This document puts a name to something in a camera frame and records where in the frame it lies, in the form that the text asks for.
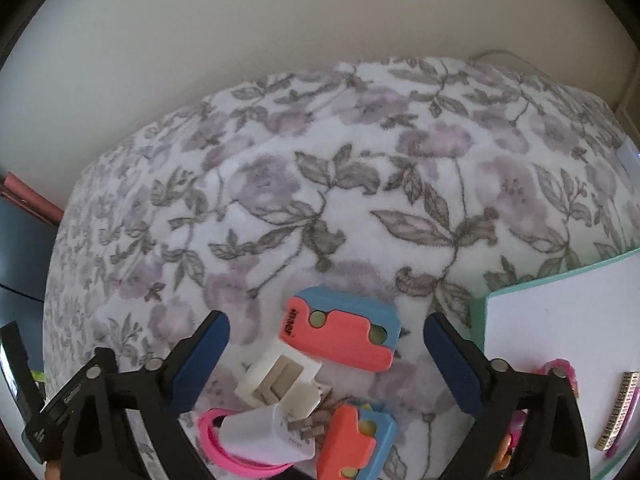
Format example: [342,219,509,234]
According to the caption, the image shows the toy dog figure pink outfit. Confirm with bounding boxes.
[492,357,578,473]

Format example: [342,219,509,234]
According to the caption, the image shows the floral printed blanket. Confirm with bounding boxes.
[42,57,640,480]

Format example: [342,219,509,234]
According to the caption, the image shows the pink round toy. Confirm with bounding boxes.
[197,407,292,479]

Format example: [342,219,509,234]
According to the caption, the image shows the white charger adapter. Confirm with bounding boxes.
[220,394,343,467]

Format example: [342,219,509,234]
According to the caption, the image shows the dark cabinet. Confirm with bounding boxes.
[0,195,62,333]

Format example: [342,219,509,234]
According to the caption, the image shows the large coral blue cable winder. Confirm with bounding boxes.
[277,286,404,372]

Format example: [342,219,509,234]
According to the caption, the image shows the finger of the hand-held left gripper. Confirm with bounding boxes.
[0,321,42,413]

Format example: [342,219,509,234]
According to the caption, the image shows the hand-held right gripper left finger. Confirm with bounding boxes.
[59,310,231,480]

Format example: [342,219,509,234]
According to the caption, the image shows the teal shallow tray box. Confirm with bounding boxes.
[470,247,640,480]

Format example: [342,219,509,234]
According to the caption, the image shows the small coral blue cable winder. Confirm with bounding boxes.
[316,402,398,480]

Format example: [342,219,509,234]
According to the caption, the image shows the magenta box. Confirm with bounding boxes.
[604,394,640,461]

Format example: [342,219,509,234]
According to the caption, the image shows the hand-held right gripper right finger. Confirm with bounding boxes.
[424,312,592,480]

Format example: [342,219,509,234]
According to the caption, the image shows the pink board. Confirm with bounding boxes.
[0,171,65,227]

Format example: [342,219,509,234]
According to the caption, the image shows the white plastic holder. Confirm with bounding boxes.
[234,339,325,412]

